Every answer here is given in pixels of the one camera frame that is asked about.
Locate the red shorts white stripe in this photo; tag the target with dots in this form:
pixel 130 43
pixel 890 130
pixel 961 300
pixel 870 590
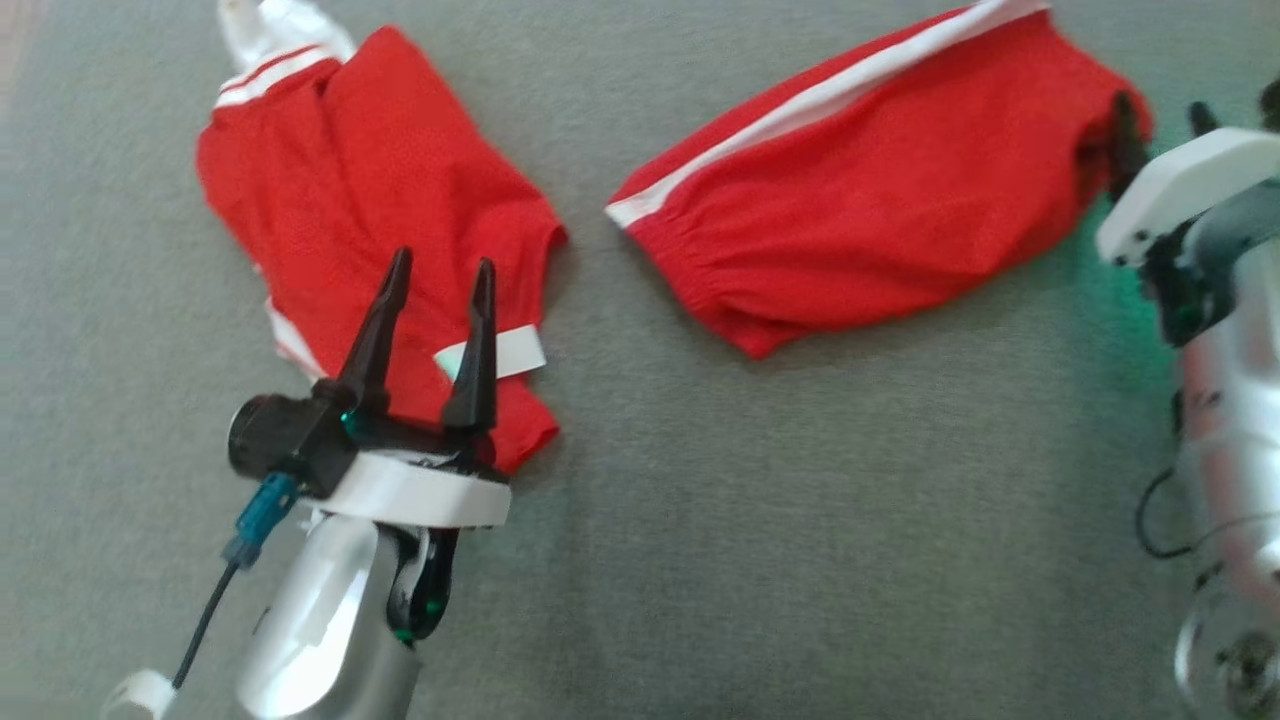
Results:
pixel 880 210

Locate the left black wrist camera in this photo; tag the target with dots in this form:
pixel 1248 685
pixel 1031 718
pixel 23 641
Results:
pixel 285 440

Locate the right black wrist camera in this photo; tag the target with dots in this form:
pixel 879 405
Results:
pixel 1271 105

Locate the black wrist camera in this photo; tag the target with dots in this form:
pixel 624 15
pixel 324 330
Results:
pixel 1271 105
pixel 285 440

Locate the red Bulls basketball jersey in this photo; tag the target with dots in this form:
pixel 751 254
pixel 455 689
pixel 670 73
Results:
pixel 340 190

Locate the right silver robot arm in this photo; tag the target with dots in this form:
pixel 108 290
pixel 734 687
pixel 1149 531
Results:
pixel 1240 420

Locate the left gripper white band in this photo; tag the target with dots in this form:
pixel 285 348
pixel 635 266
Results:
pixel 420 490

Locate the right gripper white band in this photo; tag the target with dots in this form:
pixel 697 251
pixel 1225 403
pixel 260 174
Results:
pixel 1180 180

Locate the grey sofa seat cushion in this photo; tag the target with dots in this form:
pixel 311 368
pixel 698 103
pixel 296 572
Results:
pixel 750 520

